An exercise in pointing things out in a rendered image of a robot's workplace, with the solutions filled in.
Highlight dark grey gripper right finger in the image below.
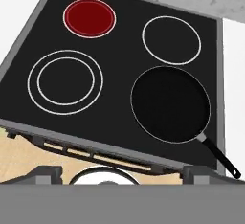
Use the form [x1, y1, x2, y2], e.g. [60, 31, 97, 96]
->
[181, 165, 245, 186]

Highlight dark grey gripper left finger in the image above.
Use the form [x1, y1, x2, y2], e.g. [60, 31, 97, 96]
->
[0, 165, 64, 186]

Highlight round white black-rimmed thing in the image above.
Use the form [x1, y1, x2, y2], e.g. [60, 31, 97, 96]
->
[68, 165, 142, 186]

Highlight black frying pan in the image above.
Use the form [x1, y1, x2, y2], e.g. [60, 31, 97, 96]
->
[129, 64, 242, 180]

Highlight grey oven door handle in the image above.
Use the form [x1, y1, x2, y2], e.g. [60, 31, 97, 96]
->
[31, 134, 180, 175]

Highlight black glass stove with grey frame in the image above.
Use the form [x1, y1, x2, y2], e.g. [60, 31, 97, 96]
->
[0, 0, 226, 178]

